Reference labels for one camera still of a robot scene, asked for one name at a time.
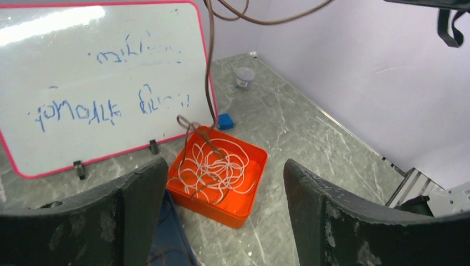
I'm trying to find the clear plastic cup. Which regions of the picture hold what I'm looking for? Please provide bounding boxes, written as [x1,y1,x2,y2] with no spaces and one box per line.
[236,66,256,90]

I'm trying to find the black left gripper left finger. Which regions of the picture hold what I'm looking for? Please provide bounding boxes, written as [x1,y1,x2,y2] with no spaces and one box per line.
[1,157,168,265]

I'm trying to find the blue cube block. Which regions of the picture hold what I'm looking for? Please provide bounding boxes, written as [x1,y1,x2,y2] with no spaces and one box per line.
[217,113,236,130]

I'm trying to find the navy blue tray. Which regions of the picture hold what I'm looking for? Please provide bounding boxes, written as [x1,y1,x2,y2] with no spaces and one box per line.
[146,190,199,266]

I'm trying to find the orange plastic bin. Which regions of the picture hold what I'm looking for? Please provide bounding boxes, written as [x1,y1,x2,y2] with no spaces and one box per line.
[167,126,268,229]

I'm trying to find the red framed whiteboard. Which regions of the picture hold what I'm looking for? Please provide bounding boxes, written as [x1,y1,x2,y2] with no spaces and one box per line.
[1,1,217,178]

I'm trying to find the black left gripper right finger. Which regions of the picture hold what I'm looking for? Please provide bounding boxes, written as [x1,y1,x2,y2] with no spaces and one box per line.
[283,159,469,265]

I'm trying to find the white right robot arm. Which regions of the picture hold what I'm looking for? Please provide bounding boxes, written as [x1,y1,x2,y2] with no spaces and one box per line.
[400,1,469,217]

